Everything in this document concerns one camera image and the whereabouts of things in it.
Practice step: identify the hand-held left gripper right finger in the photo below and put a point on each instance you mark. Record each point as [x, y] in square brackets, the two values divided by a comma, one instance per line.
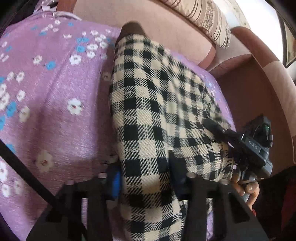
[181, 185]

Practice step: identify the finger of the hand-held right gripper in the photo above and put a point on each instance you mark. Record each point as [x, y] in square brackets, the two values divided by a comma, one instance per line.
[215, 127]

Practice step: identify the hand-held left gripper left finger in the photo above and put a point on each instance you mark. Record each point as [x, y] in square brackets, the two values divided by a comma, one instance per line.
[115, 185]

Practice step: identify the black and cream checked coat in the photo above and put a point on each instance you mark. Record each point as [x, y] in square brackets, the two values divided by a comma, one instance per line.
[150, 115]

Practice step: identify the person's right hand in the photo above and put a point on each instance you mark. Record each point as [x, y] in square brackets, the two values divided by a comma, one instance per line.
[253, 188]

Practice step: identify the pink sofa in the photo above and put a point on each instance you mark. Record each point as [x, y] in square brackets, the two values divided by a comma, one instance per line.
[254, 92]

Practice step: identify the person's dark clothing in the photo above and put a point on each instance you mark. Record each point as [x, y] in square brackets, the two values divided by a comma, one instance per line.
[277, 204]

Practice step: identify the striped cream pillow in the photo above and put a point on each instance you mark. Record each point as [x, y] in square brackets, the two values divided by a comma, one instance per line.
[208, 20]

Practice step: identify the purple floral bedsheet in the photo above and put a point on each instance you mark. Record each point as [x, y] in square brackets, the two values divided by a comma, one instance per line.
[57, 81]

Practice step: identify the clear plastic bag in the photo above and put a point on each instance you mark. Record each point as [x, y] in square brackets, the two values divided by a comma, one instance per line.
[47, 4]

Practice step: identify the black garment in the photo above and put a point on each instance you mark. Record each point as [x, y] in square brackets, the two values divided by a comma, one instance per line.
[25, 9]

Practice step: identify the wall picture frame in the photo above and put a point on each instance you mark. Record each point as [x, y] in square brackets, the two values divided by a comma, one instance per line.
[290, 46]

